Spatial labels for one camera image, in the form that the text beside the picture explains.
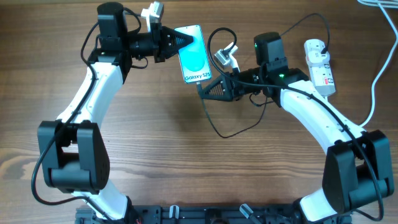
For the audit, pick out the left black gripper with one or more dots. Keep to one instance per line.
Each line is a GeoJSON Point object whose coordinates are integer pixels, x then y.
{"type": "Point", "coordinates": [158, 42]}

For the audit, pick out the white power strip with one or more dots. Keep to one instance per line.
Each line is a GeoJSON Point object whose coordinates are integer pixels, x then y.
{"type": "Point", "coordinates": [322, 79]}

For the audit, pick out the white charger plug adapter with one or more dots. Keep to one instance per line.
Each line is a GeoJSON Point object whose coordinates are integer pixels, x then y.
{"type": "Point", "coordinates": [313, 51]}

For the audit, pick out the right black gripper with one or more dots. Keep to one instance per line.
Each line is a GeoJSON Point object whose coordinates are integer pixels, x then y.
{"type": "Point", "coordinates": [236, 84]}

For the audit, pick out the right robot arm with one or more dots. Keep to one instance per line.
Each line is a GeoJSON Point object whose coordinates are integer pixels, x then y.
{"type": "Point", "coordinates": [358, 167]}

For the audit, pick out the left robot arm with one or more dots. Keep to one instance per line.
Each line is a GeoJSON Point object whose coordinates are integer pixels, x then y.
{"type": "Point", "coordinates": [73, 157]}

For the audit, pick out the teal Galaxy S25 smartphone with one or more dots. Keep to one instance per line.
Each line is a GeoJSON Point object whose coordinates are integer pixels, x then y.
{"type": "Point", "coordinates": [193, 58]}

